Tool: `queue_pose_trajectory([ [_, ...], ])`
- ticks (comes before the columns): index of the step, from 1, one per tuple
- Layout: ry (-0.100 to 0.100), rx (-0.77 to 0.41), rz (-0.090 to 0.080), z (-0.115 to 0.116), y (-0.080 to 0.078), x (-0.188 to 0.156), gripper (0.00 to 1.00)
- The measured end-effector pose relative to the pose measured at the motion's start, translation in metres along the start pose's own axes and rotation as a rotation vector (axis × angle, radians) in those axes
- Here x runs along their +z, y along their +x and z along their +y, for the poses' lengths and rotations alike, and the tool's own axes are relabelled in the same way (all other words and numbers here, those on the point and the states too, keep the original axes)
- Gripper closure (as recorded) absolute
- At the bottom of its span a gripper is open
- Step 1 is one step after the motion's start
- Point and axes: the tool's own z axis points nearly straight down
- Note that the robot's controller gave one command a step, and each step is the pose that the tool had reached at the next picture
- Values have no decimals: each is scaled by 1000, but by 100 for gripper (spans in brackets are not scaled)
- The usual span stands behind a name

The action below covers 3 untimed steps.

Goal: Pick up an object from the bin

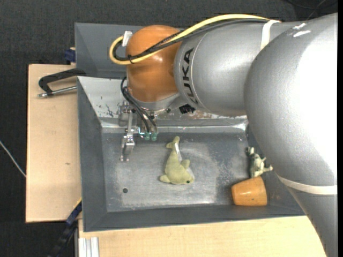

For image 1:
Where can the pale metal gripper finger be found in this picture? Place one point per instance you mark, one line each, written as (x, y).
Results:
(124, 147)
(130, 146)

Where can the green toy dolphin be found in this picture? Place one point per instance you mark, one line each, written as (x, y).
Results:
(175, 169)

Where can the grey metal bin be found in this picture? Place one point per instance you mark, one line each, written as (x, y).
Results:
(150, 197)

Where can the pale flat board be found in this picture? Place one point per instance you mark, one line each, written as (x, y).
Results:
(53, 149)

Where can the grey-green toy animal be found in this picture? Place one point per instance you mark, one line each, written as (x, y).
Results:
(256, 163)

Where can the orange cup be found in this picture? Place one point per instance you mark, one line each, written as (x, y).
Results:
(249, 193)

